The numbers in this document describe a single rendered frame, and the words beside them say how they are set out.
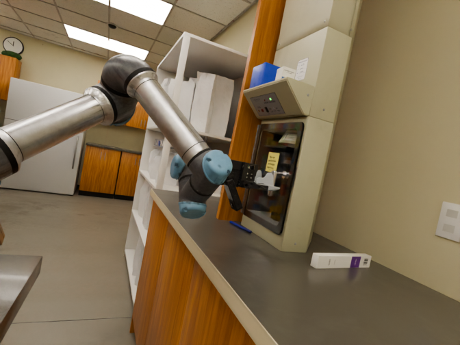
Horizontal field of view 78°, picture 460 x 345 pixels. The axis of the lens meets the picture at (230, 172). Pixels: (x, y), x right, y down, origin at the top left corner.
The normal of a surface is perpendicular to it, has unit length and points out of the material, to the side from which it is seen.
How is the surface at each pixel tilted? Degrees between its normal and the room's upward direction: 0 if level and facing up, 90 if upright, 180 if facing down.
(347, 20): 90
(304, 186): 90
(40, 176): 90
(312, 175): 90
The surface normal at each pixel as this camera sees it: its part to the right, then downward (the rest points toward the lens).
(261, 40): 0.39, 0.13
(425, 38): -0.90, -0.15
